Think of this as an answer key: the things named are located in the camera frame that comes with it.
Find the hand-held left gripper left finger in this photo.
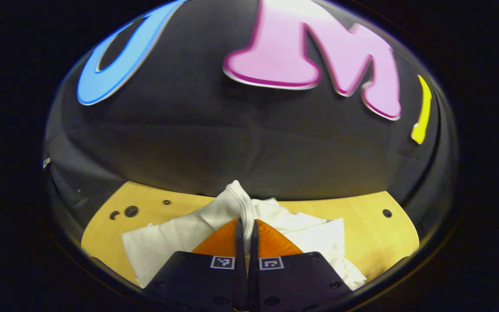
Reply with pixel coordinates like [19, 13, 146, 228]
[143, 218, 249, 312]

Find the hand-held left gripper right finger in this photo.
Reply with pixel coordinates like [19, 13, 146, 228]
[247, 219, 354, 312]

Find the white long-sleeved garment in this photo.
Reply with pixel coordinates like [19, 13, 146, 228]
[122, 180, 368, 291]

